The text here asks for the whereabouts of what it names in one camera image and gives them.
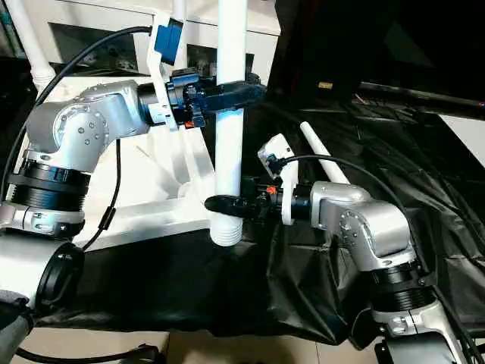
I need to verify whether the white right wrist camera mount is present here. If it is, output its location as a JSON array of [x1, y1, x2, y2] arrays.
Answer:
[[255, 132, 299, 228]]

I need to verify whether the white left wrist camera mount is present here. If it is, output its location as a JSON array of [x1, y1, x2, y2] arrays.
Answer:
[[145, 12, 187, 133]]

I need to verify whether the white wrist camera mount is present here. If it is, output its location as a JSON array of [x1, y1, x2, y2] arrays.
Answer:
[[145, 12, 187, 133], [255, 132, 299, 228]]

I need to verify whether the black table mat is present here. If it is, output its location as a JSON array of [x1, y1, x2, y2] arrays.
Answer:
[[0, 56, 485, 350]]

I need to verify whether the white flat panel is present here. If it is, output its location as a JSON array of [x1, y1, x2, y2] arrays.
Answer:
[[440, 113, 485, 171]]

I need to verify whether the white glass-door cabinet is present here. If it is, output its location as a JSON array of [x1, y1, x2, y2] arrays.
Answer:
[[0, 0, 284, 77]]

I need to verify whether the white plastic table top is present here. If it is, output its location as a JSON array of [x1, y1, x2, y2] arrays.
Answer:
[[14, 75, 229, 252]]

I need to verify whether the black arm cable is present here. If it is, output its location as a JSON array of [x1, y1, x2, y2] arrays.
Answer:
[[81, 137, 123, 252]]

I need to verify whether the long black bar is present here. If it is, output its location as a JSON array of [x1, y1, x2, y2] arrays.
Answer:
[[357, 82, 485, 121]]

